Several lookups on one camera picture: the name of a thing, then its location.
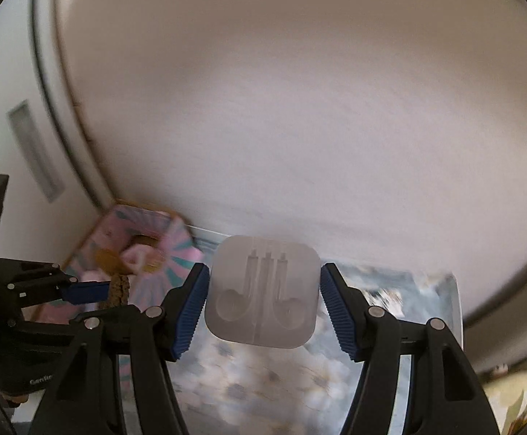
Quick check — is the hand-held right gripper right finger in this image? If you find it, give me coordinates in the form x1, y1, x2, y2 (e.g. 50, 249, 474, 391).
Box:
320, 262, 502, 435

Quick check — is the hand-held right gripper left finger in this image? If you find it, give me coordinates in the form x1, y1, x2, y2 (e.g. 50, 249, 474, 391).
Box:
28, 262, 211, 435

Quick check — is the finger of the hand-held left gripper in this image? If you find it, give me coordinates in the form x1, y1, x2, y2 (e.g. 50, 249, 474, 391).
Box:
7, 316, 77, 341
0, 257, 112, 310

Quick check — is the pink sunburst box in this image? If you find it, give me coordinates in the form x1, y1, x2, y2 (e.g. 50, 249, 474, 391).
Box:
32, 204, 207, 322

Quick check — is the translucent earphone case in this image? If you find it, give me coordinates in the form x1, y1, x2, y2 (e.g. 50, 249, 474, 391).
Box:
204, 235, 322, 349

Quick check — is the round brown item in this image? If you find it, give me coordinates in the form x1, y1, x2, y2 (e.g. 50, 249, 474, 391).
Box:
96, 247, 125, 275

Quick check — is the pale pink item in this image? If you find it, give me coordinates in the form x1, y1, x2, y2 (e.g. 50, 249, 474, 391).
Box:
123, 242, 164, 277

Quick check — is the pale blue printed cloth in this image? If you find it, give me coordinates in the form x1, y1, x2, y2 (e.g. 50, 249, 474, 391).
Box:
118, 229, 461, 435

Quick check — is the white door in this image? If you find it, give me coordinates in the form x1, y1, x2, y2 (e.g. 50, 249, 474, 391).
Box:
0, 0, 114, 277

